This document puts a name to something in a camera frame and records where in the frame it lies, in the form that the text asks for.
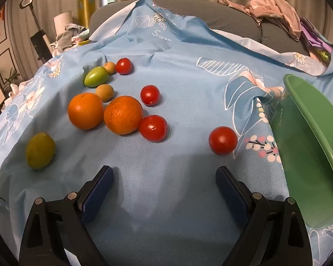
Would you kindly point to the white cylinder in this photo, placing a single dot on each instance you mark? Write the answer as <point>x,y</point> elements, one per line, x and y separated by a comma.
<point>62,21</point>

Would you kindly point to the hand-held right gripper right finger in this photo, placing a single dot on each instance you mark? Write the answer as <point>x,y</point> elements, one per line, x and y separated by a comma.
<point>231,194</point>

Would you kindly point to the bright green mango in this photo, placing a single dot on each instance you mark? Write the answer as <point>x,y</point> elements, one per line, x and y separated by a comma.
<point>95,77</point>

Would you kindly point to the small tan round fruit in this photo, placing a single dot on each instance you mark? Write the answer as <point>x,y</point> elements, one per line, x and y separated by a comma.
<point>105,92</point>
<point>110,68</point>

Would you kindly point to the grey sofa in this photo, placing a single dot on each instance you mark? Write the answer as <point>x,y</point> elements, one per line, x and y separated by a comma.
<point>224,16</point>

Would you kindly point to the green houseplant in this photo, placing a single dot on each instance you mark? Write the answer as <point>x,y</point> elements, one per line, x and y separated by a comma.
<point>12,79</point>

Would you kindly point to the yellow patterned curtain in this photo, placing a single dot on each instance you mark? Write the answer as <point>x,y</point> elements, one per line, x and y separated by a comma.
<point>87,0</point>

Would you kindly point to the pink clothes pile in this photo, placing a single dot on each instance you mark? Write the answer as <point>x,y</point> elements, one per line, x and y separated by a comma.
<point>277,8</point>

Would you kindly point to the purple and green clothes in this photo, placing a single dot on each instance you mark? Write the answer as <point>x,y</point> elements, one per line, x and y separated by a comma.
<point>312,34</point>

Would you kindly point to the yellow-green mango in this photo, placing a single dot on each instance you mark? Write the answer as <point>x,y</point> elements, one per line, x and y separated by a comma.
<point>40,150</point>

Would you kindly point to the green plastic bowl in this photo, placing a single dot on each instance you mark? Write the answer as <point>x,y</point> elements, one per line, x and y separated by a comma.
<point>308,144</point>

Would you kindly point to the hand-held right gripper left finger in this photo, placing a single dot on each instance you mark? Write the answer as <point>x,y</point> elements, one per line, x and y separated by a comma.
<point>98,192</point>

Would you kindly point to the orange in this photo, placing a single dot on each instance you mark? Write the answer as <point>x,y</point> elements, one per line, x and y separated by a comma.
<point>123,115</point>
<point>85,111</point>

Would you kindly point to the grey and white clothes pile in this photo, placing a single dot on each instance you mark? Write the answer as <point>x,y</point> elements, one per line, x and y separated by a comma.
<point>66,37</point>

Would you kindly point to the light blue floral blanket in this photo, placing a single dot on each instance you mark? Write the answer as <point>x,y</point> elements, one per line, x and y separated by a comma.
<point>183,74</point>

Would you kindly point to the upright vacuum cleaner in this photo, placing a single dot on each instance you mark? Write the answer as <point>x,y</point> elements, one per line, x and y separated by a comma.
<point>38,41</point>

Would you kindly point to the red tomato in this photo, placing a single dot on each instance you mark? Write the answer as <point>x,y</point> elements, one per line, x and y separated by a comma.
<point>222,140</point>
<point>153,127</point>
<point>124,66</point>
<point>149,95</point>

